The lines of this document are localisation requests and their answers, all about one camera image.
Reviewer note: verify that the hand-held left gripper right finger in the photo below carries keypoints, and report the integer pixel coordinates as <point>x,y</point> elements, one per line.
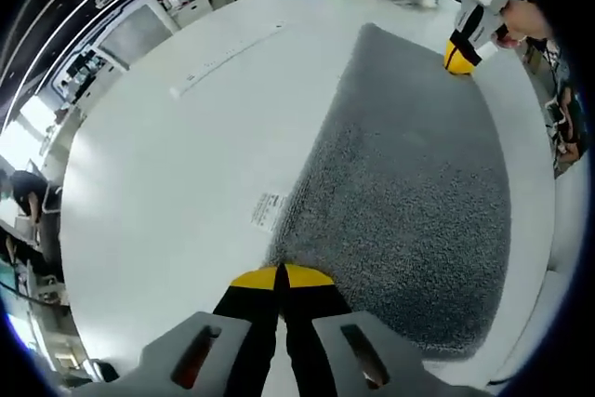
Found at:
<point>316,332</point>

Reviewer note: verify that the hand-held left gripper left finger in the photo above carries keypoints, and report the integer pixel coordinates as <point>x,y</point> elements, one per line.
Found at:
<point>241,332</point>

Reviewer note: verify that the grey towel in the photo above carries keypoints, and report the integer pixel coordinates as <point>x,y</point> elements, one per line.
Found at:
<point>409,183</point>

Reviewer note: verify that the person's right hand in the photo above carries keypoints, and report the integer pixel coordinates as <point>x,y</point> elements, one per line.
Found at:
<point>525,20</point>

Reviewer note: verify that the person's own legs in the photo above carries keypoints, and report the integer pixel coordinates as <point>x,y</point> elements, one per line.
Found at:
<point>569,123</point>

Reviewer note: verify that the white paper label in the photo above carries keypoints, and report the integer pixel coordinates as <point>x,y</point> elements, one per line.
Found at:
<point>267,211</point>

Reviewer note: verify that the white recessed power strip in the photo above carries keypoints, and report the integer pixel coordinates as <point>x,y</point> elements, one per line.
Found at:
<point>223,60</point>

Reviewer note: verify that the white mesh office chair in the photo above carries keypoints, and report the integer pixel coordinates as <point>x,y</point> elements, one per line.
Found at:
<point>135,34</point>

